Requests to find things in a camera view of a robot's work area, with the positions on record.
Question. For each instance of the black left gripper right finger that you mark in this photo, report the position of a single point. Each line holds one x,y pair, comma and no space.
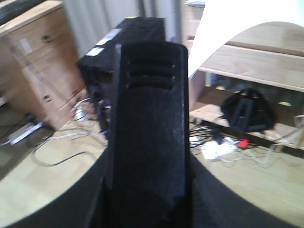
244,197

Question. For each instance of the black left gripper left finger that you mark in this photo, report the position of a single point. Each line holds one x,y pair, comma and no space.
69,195

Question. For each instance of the black stapler orange button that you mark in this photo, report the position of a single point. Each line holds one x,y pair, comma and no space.
149,180

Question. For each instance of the white paper stack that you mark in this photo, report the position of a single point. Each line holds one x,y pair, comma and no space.
223,19

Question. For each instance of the white power strip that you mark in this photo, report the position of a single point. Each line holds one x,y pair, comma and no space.
212,150

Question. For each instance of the black bag under shelf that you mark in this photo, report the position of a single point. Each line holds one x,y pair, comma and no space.
247,111

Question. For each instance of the wooden shelf unit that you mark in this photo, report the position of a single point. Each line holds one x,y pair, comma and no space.
270,53

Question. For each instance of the wooden drawer cabinet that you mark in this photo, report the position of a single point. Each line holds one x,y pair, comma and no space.
38,72

